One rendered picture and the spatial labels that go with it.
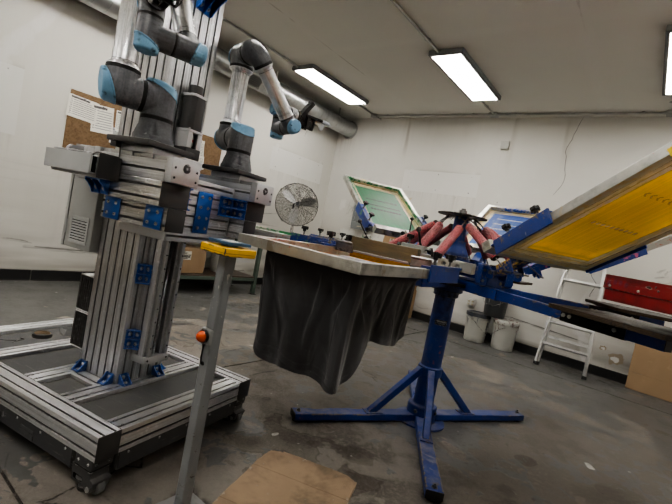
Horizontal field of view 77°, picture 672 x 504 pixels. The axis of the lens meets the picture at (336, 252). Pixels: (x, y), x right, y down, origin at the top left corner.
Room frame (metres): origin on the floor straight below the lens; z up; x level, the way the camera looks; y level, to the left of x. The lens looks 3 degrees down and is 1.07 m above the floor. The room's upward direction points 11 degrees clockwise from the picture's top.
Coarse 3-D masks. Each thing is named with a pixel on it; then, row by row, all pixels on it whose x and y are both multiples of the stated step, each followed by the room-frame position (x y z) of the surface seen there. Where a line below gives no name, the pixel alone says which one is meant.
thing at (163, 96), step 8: (144, 80) 1.56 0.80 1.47; (152, 80) 1.56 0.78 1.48; (160, 80) 1.57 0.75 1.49; (144, 88) 1.54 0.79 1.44; (152, 88) 1.56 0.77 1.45; (160, 88) 1.57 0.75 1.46; (168, 88) 1.58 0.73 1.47; (144, 96) 1.54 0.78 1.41; (152, 96) 1.55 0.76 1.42; (160, 96) 1.57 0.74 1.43; (168, 96) 1.59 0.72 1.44; (176, 96) 1.63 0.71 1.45; (144, 104) 1.55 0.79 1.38; (152, 104) 1.56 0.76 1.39; (160, 104) 1.57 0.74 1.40; (168, 104) 1.59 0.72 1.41; (176, 104) 1.66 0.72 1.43; (144, 112) 1.57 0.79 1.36; (152, 112) 1.57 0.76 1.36; (160, 112) 1.58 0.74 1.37; (168, 112) 1.60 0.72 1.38
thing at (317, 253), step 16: (240, 240) 1.61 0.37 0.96; (256, 240) 1.56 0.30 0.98; (272, 240) 1.53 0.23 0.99; (288, 240) 1.79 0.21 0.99; (304, 256) 1.41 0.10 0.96; (320, 256) 1.37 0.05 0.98; (336, 256) 1.34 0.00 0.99; (352, 272) 1.29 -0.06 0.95; (368, 272) 1.31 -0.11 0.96; (384, 272) 1.39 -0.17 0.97; (400, 272) 1.47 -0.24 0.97; (416, 272) 1.57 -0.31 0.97
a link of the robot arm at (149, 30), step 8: (144, 16) 1.30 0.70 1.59; (152, 16) 1.30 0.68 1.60; (160, 16) 1.32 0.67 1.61; (136, 24) 1.31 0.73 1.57; (144, 24) 1.30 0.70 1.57; (152, 24) 1.31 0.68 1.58; (160, 24) 1.33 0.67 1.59; (136, 32) 1.30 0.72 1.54; (144, 32) 1.30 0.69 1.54; (152, 32) 1.31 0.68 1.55; (160, 32) 1.32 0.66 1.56; (168, 32) 1.34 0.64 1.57; (136, 40) 1.30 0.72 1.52; (144, 40) 1.30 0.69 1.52; (152, 40) 1.31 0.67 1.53; (160, 40) 1.33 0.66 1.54; (168, 40) 1.34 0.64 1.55; (136, 48) 1.32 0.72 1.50; (144, 48) 1.31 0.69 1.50; (152, 48) 1.32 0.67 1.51; (160, 48) 1.35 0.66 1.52; (168, 48) 1.35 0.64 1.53
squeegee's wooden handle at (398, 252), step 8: (352, 240) 2.02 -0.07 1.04; (360, 240) 1.99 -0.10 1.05; (368, 240) 1.97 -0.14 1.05; (376, 240) 1.96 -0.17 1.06; (360, 248) 1.99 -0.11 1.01; (368, 248) 1.96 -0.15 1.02; (376, 248) 1.94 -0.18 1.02; (384, 248) 1.91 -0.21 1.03; (392, 248) 1.89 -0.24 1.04; (400, 248) 1.86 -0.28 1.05; (408, 248) 1.84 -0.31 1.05; (384, 256) 1.91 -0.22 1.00; (392, 256) 1.88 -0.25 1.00; (400, 256) 1.86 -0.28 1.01; (408, 256) 1.84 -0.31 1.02
